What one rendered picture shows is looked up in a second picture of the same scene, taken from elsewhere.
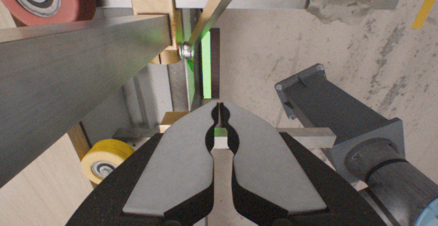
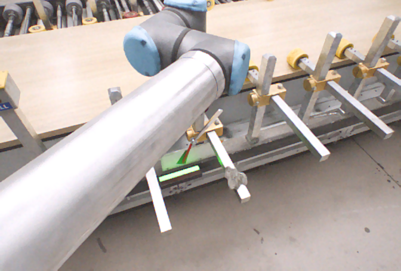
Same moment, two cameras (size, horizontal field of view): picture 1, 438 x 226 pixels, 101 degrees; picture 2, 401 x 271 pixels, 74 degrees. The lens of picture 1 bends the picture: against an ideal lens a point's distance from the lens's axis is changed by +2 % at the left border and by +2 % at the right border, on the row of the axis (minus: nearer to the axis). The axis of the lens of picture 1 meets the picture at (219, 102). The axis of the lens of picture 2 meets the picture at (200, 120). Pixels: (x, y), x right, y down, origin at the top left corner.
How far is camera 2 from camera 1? 0.77 m
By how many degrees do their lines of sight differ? 60
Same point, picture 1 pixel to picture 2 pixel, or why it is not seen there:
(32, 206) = (102, 96)
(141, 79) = not seen: hidden behind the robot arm
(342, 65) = not seen: outside the picture
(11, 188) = not seen: hidden behind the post
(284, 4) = (223, 160)
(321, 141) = (164, 221)
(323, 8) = (228, 172)
